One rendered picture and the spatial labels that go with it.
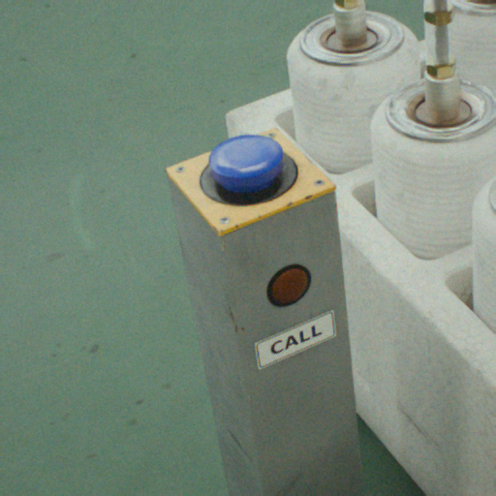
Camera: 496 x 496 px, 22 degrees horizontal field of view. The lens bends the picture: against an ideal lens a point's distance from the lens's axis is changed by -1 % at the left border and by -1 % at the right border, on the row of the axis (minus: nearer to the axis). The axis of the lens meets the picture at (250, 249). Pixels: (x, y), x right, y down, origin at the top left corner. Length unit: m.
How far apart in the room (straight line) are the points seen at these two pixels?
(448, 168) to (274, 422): 0.20
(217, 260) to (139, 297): 0.45
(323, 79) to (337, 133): 0.04
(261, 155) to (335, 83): 0.23
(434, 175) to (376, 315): 0.11
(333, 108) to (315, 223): 0.24
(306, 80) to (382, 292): 0.17
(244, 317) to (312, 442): 0.12
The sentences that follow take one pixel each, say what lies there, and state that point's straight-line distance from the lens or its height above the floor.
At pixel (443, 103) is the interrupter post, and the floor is 0.26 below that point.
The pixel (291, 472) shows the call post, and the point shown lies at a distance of 0.80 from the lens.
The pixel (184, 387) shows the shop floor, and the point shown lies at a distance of 1.03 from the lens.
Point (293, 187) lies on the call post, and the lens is 0.68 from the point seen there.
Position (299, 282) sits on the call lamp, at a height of 0.26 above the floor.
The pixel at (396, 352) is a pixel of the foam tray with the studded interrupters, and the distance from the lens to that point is 0.86.
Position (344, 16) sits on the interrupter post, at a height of 0.28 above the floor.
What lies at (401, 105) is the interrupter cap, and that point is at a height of 0.25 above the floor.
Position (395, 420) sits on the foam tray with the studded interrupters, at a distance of 0.92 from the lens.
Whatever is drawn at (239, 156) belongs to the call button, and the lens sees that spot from 0.68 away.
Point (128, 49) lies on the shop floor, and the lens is 1.49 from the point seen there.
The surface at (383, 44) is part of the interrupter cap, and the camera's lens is 0.92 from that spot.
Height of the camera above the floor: 0.71
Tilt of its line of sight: 38 degrees down
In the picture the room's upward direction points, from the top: 9 degrees counter-clockwise
